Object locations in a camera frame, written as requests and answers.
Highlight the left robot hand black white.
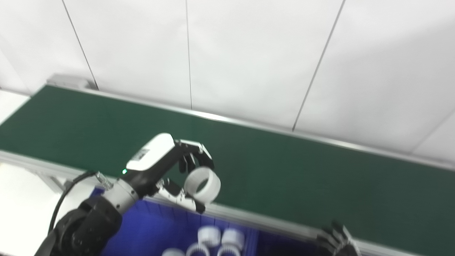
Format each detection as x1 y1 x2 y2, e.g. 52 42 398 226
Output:
123 133 215 214

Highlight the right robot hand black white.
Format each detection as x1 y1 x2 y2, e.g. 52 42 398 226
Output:
316 220 362 256

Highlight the blue bin with black parts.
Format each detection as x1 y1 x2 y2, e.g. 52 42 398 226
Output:
255 230 322 256

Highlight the blue bin with white parts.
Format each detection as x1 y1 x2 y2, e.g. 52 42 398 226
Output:
91 188 258 256

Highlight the grey conveyor support leg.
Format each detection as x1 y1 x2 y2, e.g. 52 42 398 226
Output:
36 174 73 193

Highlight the green conveyor belt aluminium frame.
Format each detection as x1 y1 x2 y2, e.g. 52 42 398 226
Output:
0 84 455 256

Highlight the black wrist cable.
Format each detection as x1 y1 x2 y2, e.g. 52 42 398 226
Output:
48 171 108 235

